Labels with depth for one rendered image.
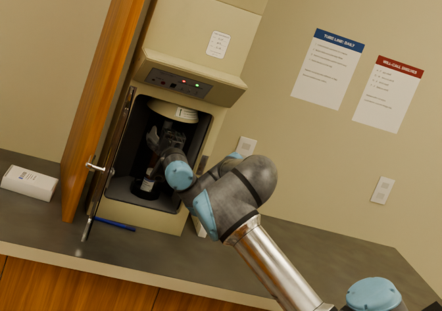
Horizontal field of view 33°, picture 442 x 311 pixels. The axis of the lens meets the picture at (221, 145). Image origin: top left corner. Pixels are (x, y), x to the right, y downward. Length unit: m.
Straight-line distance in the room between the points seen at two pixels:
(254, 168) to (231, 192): 0.09
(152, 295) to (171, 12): 0.84
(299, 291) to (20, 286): 0.84
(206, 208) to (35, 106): 1.12
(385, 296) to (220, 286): 0.65
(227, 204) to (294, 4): 1.19
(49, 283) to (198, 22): 0.88
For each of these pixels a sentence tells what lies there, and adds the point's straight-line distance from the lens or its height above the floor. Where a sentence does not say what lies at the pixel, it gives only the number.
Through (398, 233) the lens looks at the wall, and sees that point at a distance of 3.28.
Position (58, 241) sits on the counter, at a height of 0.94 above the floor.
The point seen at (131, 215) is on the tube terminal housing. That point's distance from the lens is 2.43.
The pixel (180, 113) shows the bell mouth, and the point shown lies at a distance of 2.35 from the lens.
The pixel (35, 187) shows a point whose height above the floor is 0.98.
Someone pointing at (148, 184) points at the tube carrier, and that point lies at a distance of 2.46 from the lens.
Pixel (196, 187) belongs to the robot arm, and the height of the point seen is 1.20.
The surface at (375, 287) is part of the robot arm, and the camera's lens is 1.80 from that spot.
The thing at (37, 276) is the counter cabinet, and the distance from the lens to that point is 2.21.
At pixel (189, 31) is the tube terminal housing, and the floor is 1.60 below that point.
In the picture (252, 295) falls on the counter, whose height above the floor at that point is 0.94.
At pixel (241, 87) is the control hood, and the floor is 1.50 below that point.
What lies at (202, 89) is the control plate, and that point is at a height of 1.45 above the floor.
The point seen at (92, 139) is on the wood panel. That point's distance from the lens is 2.23.
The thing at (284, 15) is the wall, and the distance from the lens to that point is 2.78.
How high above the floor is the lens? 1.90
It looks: 15 degrees down
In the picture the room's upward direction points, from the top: 20 degrees clockwise
